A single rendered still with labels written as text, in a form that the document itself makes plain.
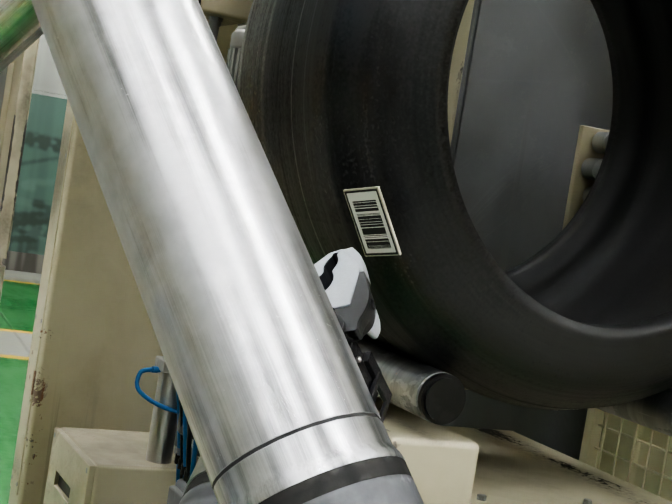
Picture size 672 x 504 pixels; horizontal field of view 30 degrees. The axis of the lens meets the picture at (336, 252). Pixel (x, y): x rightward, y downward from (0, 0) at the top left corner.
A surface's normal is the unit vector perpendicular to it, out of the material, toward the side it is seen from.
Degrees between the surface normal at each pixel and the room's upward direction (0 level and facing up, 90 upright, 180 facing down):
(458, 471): 90
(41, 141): 90
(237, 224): 54
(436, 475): 90
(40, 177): 90
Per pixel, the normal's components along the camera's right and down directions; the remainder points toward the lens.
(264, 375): -0.07, -0.38
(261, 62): -0.90, -0.07
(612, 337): 0.40, 0.29
